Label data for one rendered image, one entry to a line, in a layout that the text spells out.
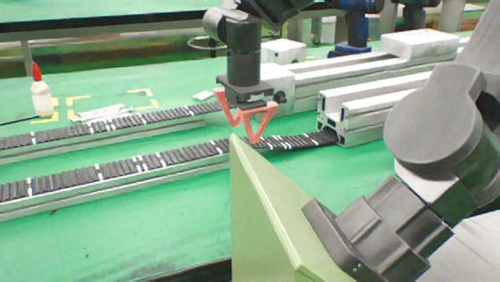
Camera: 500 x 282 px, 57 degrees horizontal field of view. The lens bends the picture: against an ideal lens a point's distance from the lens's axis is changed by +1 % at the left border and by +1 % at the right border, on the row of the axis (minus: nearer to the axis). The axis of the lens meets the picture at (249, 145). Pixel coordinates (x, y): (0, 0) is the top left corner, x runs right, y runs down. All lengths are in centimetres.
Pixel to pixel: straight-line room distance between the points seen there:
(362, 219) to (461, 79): 14
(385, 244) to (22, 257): 47
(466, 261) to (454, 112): 122
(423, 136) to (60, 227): 51
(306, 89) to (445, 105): 64
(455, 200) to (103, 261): 43
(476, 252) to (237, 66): 113
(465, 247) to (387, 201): 126
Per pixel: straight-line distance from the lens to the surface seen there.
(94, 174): 76
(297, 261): 30
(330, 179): 78
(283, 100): 97
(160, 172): 76
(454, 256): 161
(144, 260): 62
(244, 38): 73
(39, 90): 108
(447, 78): 43
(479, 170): 42
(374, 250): 40
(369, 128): 91
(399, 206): 40
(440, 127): 40
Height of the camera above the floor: 118
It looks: 27 degrees down
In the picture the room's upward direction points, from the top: straight up
